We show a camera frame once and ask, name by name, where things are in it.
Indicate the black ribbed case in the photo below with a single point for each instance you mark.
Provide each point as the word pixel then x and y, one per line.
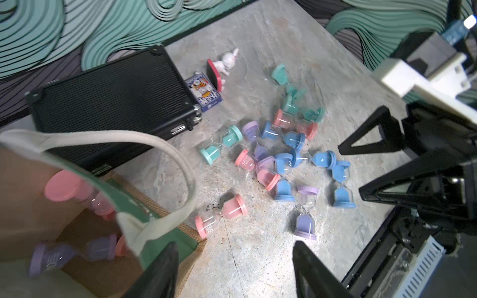
pixel 143 92

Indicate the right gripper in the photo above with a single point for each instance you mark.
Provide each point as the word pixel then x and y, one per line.
pixel 441 181

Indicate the green hourglass lying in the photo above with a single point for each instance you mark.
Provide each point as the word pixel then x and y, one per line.
pixel 213 150

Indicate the purple hourglass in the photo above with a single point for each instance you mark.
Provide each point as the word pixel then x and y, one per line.
pixel 305 224
pixel 48 257

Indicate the white slotted cable duct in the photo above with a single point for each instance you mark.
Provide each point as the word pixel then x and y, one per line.
pixel 421 269

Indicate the purple hourglass front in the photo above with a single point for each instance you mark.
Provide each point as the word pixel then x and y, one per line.
pixel 305 224

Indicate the blue hourglass front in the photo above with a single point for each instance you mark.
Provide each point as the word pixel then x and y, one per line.
pixel 343 196

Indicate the green hourglass far right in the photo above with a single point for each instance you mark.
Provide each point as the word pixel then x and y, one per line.
pixel 280 75

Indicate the pink hourglass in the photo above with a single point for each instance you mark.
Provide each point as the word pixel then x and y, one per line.
pixel 207 222
pixel 67 186

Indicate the blue card box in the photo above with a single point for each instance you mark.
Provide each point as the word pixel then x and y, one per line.
pixel 206 95

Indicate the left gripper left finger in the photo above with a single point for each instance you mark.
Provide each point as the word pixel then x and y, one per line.
pixel 159 279

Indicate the white rabbit figurine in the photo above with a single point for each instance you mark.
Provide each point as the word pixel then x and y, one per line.
pixel 216 69

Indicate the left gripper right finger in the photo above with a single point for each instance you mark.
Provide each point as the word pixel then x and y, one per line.
pixel 313 279

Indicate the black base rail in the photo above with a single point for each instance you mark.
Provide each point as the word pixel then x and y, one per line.
pixel 376 259

